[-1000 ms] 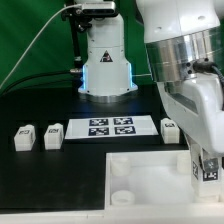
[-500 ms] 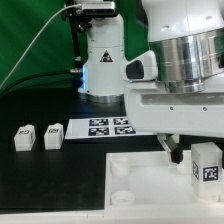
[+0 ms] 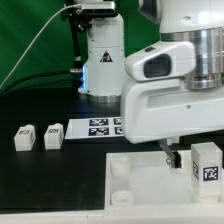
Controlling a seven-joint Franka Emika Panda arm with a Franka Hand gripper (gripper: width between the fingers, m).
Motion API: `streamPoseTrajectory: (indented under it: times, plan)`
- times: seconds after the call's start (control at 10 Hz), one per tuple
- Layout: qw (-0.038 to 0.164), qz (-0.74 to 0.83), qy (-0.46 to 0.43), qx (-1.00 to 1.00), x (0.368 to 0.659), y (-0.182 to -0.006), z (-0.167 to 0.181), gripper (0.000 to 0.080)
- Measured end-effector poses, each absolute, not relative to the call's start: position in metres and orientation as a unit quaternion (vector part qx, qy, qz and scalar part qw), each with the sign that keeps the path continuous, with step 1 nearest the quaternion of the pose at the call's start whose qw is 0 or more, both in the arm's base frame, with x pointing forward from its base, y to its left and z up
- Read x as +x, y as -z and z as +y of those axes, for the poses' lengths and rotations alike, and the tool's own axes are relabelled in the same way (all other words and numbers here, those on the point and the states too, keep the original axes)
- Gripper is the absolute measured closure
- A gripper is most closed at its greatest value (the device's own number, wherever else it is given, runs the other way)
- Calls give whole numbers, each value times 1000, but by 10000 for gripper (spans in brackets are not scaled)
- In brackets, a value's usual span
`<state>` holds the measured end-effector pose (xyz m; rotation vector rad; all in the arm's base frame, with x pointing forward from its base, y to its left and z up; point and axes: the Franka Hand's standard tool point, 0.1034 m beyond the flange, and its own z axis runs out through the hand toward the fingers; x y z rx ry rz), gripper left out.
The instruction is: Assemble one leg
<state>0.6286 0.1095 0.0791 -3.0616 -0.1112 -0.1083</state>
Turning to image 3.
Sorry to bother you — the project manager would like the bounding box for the grey camera on pole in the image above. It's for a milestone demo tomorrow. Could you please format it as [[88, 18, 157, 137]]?
[[81, 1, 116, 16]]

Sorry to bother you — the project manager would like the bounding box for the white cable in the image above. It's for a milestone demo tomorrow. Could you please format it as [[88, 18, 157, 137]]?
[[0, 3, 83, 90]]

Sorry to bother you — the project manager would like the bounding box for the black camera pole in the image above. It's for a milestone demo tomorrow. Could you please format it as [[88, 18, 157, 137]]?
[[61, 0, 91, 90]]

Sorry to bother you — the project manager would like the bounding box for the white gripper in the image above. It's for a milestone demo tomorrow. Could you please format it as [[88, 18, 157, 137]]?
[[121, 79, 224, 169]]

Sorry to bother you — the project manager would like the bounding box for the white square tabletop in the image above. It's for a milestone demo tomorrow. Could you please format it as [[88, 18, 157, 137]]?
[[105, 150, 224, 210]]

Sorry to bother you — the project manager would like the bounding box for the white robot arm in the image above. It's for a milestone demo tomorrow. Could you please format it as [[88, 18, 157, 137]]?
[[121, 0, 224, 143]]

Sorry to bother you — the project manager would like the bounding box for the black cable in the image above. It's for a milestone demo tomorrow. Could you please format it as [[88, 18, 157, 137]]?
[[0, 69, 83, 97]]

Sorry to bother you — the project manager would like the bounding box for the white sheet with markers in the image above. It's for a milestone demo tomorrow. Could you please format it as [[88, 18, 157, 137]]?
[[65, 117, 123, 140]]

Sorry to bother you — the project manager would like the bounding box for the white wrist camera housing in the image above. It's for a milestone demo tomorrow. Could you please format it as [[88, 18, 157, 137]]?
[[125, 41, 196, 82]]

